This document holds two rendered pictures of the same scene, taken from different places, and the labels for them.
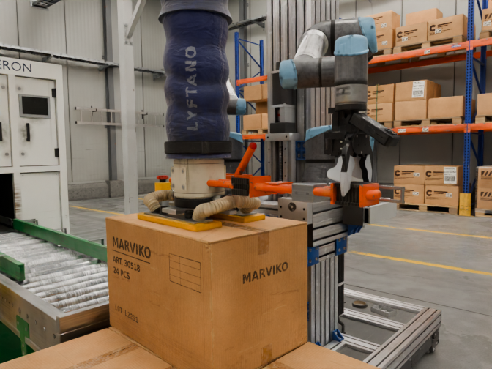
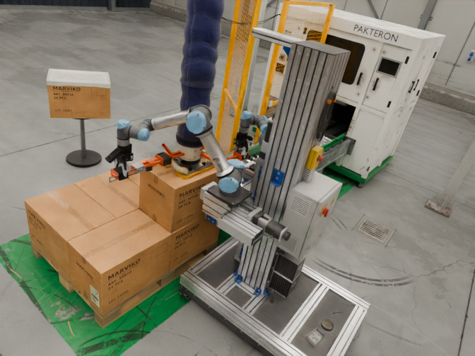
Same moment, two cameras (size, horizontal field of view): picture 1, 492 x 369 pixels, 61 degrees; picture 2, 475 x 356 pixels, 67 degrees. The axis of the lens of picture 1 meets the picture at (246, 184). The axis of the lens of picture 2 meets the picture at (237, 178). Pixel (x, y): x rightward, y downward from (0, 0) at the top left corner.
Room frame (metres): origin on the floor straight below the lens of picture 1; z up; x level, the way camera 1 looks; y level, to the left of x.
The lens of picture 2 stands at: (1.34, -2.30, 2.36)
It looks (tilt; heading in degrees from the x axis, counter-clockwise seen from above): 31 degrees down; 79
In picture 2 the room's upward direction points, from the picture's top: 11 degrees clockwise
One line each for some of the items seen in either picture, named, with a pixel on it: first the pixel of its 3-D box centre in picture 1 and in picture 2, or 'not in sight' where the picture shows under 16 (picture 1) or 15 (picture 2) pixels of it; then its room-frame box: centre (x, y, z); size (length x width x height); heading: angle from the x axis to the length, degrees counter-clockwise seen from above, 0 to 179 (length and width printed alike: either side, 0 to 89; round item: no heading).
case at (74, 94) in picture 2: not in sight; (80, 94); (0.18, 1.67, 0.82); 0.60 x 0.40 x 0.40; 15
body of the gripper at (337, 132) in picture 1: (347, 131); (124, 152); (0.98, -0.24, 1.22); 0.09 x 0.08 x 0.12; 44
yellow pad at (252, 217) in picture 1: (221, 209); (196, 167); (1.46, 0.09, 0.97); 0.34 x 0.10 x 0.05; 44
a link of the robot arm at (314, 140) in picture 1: (321, 142); (234, 170); (1.68, -0.31, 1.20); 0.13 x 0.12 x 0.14; 75
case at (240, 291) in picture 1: (202, 277); (185, 186); (1.40, 0.15, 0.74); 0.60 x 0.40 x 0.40; 44
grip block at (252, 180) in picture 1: (250, 185); (163, 158); (1.22, -0.01, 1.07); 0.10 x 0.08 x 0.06; 134
